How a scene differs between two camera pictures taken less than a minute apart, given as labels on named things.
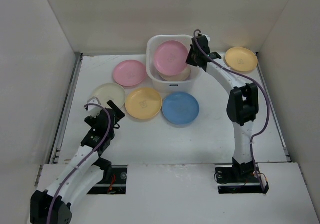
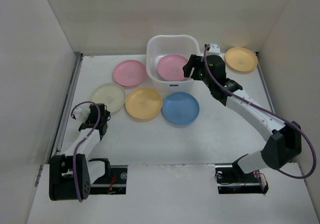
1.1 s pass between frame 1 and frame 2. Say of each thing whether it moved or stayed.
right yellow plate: stayed
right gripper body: moved
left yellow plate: stayed
